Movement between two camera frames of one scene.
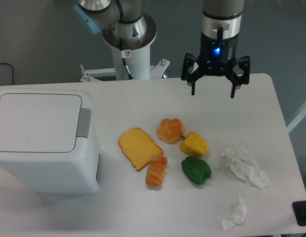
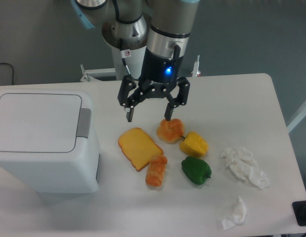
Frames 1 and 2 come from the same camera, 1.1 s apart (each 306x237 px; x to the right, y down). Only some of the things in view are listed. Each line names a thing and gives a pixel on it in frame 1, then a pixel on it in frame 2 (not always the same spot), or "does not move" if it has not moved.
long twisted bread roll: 155,170 does not move
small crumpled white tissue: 238,216 does not move
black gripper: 216,55 -> 158,75
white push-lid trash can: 48,138 does not move
